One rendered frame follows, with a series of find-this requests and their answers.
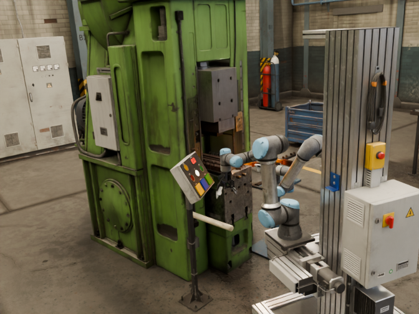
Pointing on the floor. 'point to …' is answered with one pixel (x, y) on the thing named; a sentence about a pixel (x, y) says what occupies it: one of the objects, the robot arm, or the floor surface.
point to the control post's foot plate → (189, 301)
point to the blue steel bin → (303, 121)
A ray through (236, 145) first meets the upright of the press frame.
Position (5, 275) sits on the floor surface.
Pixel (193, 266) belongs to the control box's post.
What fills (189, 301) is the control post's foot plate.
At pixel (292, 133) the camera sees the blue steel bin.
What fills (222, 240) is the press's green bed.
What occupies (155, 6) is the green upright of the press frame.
